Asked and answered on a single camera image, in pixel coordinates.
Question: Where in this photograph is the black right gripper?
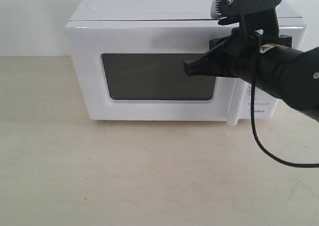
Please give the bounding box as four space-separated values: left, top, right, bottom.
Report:
183 28 292 81

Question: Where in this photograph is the white microwave door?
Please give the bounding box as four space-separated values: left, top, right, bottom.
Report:
65 20 248 125

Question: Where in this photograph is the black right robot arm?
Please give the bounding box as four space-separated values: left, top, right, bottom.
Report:
183 28 319 120

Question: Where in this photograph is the white microwave oven body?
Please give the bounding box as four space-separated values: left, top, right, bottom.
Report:
63 0 307 126

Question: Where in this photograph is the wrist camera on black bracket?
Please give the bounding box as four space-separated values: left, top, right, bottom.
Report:
210 0 282 41

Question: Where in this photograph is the black camera cable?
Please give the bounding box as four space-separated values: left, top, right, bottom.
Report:
250 34 319 167

